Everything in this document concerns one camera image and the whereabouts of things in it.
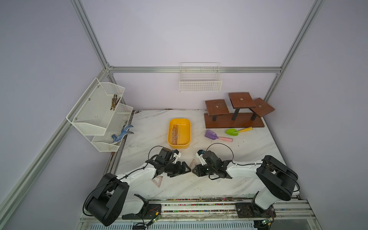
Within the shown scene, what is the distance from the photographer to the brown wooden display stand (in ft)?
3.21

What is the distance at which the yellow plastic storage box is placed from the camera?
1.00 metres

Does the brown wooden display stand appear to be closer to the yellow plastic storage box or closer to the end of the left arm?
the yellow plastic storage box

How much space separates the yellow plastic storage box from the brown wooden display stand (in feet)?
0.53

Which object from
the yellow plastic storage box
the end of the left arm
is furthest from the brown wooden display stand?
the end of the left arm
